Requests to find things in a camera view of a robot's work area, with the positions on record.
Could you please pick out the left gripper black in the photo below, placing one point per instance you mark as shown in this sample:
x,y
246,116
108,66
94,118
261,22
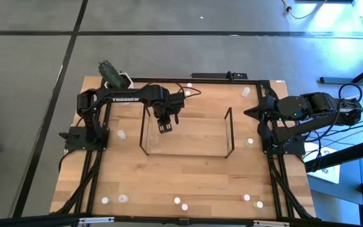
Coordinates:
x,y
167,112

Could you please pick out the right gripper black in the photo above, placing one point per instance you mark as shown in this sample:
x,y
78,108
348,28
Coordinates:
x,y
271,110

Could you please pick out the yellow medicine bottle white cap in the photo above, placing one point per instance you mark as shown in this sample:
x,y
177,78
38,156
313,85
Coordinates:
x,y
258,204
177,200
187,93

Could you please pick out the pink medicine bottle white cap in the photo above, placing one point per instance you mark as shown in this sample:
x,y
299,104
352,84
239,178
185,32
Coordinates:
x,y
246,197
189,85
184,207

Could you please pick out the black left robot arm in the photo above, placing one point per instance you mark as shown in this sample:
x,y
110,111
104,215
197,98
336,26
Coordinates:
x,y
128,94

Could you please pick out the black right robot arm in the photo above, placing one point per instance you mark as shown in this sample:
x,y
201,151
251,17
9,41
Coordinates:
x,y
320,104

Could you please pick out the black mounting bar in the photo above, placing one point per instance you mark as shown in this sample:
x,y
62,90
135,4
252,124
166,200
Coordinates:
x,y
210,76

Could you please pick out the green cactus plant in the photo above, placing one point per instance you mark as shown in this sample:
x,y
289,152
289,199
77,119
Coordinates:
x,y
110,74

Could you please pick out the black metal furniture beam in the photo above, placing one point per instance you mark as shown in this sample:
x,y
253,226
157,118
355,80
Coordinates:
x,y
336,80
342,156

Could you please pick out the white paper sheet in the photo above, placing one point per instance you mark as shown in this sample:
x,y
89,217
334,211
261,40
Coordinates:
x,y
332,176

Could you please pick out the black aluminium crossbeam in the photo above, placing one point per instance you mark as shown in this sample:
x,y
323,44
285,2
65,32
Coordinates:
x,y
27,221

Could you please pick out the black frame wooden shelf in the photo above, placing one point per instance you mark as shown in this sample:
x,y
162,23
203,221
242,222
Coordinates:
x,y
187,142

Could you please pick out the black aluminium table frame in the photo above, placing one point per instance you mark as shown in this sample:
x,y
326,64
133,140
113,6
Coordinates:
x,y
219,81

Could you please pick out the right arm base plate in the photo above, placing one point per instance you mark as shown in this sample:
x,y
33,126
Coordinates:
x,y
295,148

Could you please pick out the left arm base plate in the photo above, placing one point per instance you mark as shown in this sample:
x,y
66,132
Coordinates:
x,y
71,142

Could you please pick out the silver metal bracket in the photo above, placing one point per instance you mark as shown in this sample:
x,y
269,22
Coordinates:
x,y
96,220
271,224

